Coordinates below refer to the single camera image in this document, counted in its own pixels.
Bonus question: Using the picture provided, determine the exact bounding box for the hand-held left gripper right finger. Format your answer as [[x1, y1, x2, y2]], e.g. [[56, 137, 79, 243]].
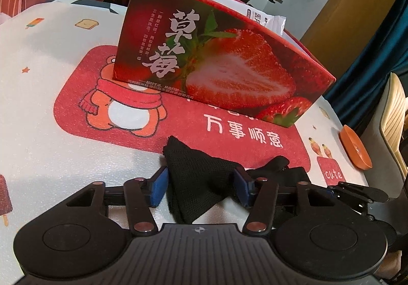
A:
[[234, 167, 338, 237]]

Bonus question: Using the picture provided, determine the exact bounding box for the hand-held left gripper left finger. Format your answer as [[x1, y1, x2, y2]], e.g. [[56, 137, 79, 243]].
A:
[[65, 167, 169, 237]]

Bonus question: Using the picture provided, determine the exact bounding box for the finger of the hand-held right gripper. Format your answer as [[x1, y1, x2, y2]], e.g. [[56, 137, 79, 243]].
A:
[[327, 181, 390, 207], [352, 205, 376, 223]]

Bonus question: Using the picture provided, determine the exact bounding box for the black mesh cloth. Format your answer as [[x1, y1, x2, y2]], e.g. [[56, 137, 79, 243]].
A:
[[162, 135, 311, 225]]

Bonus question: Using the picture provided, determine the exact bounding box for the red strawberry print box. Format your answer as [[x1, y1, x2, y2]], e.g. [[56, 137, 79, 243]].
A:
[[112, 0, 337, 128]]

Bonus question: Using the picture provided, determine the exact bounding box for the white face mask packet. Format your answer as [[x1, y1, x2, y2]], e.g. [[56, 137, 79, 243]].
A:
[[188, 0, 287, 35]]

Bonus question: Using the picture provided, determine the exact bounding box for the orange dish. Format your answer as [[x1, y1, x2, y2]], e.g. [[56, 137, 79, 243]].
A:
[[339, 124, 373, 171]]

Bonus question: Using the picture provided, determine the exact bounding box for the red bear print mat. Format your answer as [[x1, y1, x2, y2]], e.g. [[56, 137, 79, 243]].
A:
[[53, 46, 313, 169]]

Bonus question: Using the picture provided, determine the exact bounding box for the beige ribbed chair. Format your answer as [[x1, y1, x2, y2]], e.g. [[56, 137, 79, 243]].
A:
[[360, 72, 408, 180]]

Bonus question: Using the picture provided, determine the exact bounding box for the teal curtain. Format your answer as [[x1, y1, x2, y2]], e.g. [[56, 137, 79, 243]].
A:
[[330, 2, 408, 123]]

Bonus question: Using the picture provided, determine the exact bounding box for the white cartoon print tablecloth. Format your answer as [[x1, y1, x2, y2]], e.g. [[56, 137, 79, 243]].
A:
[[0, 0, 380, 273]]

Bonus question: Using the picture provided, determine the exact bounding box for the wooden door panel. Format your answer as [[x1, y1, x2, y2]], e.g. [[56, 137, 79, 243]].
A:
[[300, 0, 407, 61]]

